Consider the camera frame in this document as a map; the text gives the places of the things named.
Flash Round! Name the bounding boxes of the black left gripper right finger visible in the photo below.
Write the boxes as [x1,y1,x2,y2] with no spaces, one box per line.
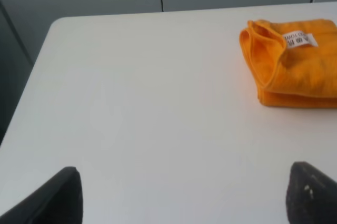
[285,161,336,224]

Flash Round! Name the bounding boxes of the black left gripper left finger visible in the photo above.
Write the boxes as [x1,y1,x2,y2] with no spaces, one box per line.
[1,167,83,223]

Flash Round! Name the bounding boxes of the orange microfibre towel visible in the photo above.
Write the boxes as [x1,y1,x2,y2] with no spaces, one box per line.
[239,19,336,108]

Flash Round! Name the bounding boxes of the white towel label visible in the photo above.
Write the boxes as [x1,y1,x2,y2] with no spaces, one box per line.
[283,31,318,49]

